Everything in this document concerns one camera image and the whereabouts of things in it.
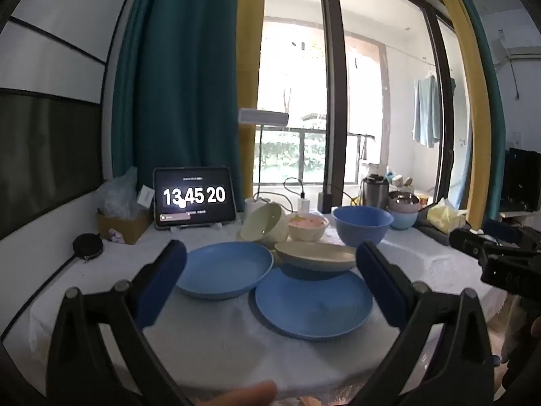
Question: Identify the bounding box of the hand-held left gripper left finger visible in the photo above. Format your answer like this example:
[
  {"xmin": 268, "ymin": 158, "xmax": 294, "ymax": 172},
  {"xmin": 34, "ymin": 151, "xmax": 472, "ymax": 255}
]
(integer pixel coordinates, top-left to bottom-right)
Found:
[{"xmin": 46, "ymin": 240, "xmax": 195, "ymax": 406}]

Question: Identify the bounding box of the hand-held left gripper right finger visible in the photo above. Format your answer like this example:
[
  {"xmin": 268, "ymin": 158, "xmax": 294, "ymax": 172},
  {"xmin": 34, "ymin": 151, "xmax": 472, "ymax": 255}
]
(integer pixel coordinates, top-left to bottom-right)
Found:
[{"xmin": 351, "ymin": 240, "xmax": 495, "ymax": 406}]

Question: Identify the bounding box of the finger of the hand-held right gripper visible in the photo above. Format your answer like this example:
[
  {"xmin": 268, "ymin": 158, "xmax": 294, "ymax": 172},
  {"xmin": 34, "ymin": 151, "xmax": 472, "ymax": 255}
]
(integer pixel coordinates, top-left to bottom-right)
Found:
[
  {"xmin": 483, "ymin": 219, "xmax": 520, "ymax": 243},
  {"xmin": 449, "ymin": 227, "xmax": 488, "ymax": 260}
]

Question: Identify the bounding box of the large blue bowl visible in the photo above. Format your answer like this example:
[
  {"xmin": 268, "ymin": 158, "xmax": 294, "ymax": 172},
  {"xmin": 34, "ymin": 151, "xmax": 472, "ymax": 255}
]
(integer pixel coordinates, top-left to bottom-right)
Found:
[{"xmin": 332, "ymin": 205, "xmax": 394, "ymax": 248}]

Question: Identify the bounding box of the deep blue plate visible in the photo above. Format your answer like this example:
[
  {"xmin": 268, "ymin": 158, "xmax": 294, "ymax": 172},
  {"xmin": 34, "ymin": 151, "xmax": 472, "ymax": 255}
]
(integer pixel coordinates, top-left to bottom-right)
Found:
[{"xmin": 174, "ymin": 242, "xmax": 275, "ymax": 300}]

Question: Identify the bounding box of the beige plate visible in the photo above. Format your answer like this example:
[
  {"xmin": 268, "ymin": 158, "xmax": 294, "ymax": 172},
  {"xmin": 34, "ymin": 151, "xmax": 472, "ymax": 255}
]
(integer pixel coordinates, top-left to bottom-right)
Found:
[{"xmin": 275, "ymin": 241, "xmax": 358, "ymax": 272}]

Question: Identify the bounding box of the pink strawberry bowl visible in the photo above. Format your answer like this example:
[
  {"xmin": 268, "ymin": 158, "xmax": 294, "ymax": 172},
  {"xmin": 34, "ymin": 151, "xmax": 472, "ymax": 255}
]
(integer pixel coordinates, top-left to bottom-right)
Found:
[{"xmin": 287, "ymin": 213, "xmax": 330, "ymax": 243}]

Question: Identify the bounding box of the pale green bowl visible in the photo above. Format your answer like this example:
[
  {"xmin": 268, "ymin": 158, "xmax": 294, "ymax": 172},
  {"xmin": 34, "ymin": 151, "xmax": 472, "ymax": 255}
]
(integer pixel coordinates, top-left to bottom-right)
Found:
[{"xmin": 241, "ymin": 202, "xmax": 290, "ymax": 249}]

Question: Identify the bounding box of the person's left hand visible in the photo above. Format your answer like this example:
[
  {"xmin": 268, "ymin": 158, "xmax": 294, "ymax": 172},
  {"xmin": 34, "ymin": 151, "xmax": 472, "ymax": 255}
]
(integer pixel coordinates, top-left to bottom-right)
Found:
[{"xmin": 192, "ymin": 381, "xmax": 278, "ymax": 406}]

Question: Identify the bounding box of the yellow tissue pack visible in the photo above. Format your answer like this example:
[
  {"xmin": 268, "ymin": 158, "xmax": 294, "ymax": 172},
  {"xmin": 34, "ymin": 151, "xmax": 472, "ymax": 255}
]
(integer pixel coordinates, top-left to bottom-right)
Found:
[{"xmin": 427, "ymin": 198, "xmax": 468, "ymax": 233}]

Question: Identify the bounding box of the grey pouch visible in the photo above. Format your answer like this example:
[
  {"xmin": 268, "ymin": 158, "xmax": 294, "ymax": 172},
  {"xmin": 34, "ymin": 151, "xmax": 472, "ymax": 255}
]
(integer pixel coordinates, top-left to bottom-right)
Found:
[{"xmin": 416, "ymin": 220, "xmax": 454, "ymax": 247}]

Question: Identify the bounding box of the black monitor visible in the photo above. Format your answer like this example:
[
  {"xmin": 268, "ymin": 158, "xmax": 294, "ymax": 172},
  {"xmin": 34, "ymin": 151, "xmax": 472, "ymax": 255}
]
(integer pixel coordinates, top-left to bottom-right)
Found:
[{"xmin": 501, "ymin": 148, "xmax": 541, "ymax": 213}]

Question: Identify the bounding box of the light blue bowl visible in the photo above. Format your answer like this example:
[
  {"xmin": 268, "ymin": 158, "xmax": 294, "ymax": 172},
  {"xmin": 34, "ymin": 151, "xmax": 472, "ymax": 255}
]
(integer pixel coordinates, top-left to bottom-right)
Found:
[{"xmin": 389, "ymin": 209, "xmax": 419, "ymax": 231}]

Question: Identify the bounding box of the brown cardboard box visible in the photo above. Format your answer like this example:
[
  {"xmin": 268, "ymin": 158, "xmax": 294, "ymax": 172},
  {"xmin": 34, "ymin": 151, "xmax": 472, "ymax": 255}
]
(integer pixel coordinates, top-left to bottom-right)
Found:
[{"xmin": 96, "ymin": 209, "xmax": 152, "ymax": 245}]

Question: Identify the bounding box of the pink steel-lined bowl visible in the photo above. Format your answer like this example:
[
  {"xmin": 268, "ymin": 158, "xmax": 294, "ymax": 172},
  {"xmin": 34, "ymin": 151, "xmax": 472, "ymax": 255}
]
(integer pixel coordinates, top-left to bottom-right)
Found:
[{"xmin": 387, "ymin": 191, "xmax": 422, "ymax": 215}]

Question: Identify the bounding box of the white textured tablecloth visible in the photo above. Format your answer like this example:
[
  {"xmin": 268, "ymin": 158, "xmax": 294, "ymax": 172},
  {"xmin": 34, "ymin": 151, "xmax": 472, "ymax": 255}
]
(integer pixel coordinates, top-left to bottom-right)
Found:
[{"xmin": 29, "ymin": 209, "xmax": 510, "ymax": 399}]

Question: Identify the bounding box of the black round tape measure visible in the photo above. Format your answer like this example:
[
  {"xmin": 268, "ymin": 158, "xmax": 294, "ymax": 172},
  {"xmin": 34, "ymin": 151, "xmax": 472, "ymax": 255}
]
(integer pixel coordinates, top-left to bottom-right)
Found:
[{"xmin": 72, "ymin": 233, "xmax": 104, "ymax": 263}]

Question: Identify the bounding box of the steel kettle pot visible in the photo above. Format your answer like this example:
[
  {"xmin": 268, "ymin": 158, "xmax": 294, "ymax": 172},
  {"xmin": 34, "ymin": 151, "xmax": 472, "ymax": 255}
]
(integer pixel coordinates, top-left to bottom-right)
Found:
[{"xmin": 359, "ymin": 174, "xmax": 391, "ymax": 210}]

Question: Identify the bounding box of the tablet with clock display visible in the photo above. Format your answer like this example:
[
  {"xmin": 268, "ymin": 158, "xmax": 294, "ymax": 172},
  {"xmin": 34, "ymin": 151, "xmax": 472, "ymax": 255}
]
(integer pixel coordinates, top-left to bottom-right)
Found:
[{"xmin": 153, "ymin": 166, "xmax": 237, "ymax": 231}]

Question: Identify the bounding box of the clear plastic bag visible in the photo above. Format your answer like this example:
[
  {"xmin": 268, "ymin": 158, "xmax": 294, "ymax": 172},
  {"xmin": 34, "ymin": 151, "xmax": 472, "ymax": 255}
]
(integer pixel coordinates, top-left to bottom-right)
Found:
[{"xmin": 94, "ymin": 167, "xmax": 140, "ymax": 217}]

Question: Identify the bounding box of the hanging light blue towel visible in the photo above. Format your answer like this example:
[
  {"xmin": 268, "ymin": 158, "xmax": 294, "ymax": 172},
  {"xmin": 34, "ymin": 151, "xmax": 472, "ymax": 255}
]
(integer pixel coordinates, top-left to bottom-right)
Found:
[{"xmin": 412, "ymin": 76, "xmax": 441, "ymax": 149}]

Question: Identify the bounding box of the yellow curtain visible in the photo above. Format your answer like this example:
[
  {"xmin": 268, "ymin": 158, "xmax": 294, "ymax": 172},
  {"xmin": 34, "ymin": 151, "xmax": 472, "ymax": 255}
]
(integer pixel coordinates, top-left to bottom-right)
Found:
[
  {"xmin": 427, "ymin": 0, "xmax": 494, "ymax": 229},
  {"xmin": 235, "ymin": 0, "xmax": 267, "ymax": 213}
]

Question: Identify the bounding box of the balcony railing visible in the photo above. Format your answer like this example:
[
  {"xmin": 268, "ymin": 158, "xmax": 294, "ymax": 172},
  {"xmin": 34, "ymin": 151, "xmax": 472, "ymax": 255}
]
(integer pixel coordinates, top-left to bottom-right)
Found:
[{"xmin": 254, "ymin": 127, "xmax": 378, "ymax": 187}]

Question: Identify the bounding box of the white air conditioner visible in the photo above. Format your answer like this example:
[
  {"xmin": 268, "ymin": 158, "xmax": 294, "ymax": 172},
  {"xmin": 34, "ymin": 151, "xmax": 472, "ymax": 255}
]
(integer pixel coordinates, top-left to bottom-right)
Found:
[{"xmin": 492, "ymin": 29, "xmax": 541, "ymax": 63}]

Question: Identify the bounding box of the white desk lamp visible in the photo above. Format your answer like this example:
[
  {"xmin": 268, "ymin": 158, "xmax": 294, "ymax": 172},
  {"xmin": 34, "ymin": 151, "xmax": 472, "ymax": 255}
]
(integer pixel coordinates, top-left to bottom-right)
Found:
[{"xmin": 238, "ymin": 109, "xmax": 290, "ymax": 225}]

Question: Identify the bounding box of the black cable of white charger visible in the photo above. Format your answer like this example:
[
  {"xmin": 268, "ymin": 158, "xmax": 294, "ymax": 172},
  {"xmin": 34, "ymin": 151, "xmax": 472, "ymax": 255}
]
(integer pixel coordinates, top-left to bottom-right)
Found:
[{"xmin": 283, "ymin": 177, "xmax": 307, "ymax": 200}]

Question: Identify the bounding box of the dark window frame post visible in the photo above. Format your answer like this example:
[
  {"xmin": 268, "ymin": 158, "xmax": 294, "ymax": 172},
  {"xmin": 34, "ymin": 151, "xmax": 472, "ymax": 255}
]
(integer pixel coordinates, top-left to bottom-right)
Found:
[{"xmin": 317, "ymin": 0, "xmax": 352, "ymax": 213}]

